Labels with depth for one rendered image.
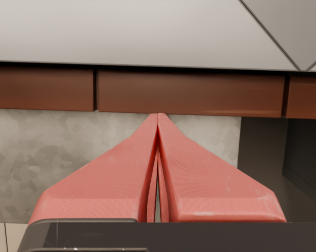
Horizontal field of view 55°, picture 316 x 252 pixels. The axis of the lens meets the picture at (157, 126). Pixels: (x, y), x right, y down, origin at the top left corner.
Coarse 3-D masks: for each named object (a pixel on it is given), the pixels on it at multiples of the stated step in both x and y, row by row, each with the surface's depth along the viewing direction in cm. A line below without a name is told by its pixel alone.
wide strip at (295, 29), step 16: (256, 0) 23; (272, 0) 23; (288, 0) 23; (304, 0) 23; (256, 16) 24; (272, 16) 24; (288, 16) 24; (304, 16) 24; (272, 32) 24; (288, 32) 24; (304, 32) 24; (288, 48) 24; (304, 48) 24; (304, 64) 24
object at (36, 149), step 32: (0, 128) 44; (32, 128) 44; (64, 128) 44; (96, 128) 44; (128, 128) 44; (192, 128) 44; (224, 128) 44; (0, 160) 45; (32, 160) 45; (64, 160) 45; (0, 192) 46; (32, 192) 46
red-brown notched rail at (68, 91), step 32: (0, 96) 29; (32, 96) 29; (64, 96) 29; (96, 96) 30; (128, 96) 29; (160, 96) 29; (192, 96) 29; (224, 96) 29; (256, 96) 29; (288, 96) 29
